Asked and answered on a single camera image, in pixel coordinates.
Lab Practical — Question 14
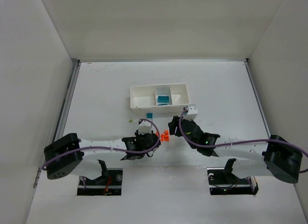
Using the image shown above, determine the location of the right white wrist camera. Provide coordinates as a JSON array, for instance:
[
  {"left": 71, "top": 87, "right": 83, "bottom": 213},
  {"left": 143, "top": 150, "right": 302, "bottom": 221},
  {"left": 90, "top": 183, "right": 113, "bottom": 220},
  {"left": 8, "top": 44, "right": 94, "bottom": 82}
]
[{"left": 183, "top": 104, "right": 198, "bottom": 120}]

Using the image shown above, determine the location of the long teal lego brick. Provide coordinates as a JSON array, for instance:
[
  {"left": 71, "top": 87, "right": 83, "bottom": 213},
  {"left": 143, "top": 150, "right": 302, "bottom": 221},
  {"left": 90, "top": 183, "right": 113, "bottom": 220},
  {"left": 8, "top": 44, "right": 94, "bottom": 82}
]
[{"left": 157, "top": 95, "right": 170, "bottom": 103}]

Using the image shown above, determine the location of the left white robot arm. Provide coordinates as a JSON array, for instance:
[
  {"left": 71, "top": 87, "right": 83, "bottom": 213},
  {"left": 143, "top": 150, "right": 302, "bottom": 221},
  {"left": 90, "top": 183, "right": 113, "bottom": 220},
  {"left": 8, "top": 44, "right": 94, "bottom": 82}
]
[{"left": 41, "top": 131, "right": 161, "bottom": 180}]

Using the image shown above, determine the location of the white three-compartment container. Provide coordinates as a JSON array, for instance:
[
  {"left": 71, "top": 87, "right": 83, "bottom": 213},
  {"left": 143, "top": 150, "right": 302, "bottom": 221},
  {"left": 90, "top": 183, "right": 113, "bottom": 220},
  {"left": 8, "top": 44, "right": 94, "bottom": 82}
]
[{"left": 130, "top": 83, "right": 190, "bottom": 115}]

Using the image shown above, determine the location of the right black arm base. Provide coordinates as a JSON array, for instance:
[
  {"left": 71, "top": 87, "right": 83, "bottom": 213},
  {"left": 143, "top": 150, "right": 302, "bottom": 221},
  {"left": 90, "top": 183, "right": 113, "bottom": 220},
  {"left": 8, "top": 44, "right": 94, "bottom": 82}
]
[{"left": 207, "top": 158, "right": 259, "bottom": 196}]

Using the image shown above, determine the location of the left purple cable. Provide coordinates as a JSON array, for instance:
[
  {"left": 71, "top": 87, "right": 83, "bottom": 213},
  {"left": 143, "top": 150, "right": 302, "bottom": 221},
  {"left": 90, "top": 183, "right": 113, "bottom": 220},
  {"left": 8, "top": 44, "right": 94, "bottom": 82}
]
[{"left": 41, "top": 118, "right": 161, "bottom": 171}]

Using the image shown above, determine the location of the purple cable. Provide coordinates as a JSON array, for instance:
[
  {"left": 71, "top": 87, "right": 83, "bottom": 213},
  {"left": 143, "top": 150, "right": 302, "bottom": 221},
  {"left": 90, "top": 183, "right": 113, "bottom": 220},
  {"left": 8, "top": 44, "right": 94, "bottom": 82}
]
[
  {"left": 41, "top": 118, "right": 161, "bottom": 171},
  {"left": 178, "top": 107, "right": 308, "bottom": 174}
]

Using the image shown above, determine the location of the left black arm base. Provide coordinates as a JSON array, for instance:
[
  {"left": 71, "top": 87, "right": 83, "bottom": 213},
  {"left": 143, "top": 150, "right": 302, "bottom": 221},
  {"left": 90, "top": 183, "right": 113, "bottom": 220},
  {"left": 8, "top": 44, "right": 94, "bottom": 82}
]
[{"left": 77, "top": 160, "right": 123, "bottom": 197}]

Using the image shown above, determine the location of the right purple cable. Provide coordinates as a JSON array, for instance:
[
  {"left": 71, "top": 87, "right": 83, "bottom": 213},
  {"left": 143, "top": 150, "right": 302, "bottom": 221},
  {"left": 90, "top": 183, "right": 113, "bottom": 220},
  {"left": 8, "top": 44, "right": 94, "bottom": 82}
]
[{"left": 178, "top": 107, "right": 308, "bottom": 174}]

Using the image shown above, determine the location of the square teal lego brick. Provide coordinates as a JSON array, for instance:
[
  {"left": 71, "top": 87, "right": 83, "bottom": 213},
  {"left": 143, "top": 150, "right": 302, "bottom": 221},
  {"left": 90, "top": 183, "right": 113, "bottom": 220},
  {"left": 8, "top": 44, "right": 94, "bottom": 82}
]
[{"left": 146, "top": 113, "right": 153, "bottom": 119}]

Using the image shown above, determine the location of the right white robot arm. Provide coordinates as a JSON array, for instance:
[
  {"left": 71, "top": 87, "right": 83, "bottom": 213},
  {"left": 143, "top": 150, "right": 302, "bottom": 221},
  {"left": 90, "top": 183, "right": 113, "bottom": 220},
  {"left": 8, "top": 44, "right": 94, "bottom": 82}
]
[{"left": 168, "top": 116, "right": 307, "bottom": 184}]

